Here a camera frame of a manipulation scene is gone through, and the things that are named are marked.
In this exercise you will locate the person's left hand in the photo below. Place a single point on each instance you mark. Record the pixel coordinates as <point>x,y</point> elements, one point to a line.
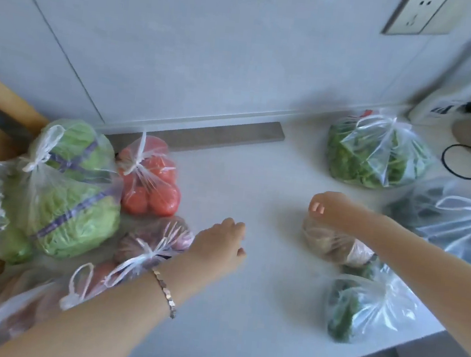
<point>214,252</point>

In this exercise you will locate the person's right hand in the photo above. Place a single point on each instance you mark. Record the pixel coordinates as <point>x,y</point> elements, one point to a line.
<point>335,211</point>

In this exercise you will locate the person's left thumb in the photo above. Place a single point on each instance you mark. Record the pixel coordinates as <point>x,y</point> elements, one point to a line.
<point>240,255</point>

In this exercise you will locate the person's right fingers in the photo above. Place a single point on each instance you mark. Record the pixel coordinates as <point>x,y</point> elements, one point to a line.
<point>319,209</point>

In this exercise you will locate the clear bag of brown vegetables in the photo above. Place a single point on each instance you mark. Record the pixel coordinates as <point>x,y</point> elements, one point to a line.
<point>329,244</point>

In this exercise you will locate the person's left forearm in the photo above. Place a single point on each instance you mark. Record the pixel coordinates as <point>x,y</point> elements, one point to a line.
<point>87,324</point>

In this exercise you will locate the person's right forearm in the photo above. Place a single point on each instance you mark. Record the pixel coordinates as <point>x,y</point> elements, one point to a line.
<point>428,270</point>

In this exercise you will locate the clear bag of leafy greens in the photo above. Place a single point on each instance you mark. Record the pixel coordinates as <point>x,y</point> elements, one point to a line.
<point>369,153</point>

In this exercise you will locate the clear bag of purple onions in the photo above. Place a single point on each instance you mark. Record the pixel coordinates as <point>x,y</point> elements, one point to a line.
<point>150,240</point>

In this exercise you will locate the clear bag of green vegetables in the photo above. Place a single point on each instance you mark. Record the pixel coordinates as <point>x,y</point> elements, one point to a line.
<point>356,308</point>

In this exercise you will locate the clear bag of red tomatoes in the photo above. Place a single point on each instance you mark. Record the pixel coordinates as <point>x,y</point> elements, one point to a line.
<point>154,184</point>

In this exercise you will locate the clear bag of dark vegetables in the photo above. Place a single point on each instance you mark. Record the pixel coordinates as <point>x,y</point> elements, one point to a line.
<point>454,226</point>

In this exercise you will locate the clear bag of green cabbage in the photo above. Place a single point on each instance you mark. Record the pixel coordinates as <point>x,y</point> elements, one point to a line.
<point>75,192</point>

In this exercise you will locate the clear bag of reddish produce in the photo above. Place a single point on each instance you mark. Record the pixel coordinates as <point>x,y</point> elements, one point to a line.
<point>21,313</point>

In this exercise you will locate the white wall socket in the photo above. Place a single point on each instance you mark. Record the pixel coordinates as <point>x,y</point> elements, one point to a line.
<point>421,13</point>

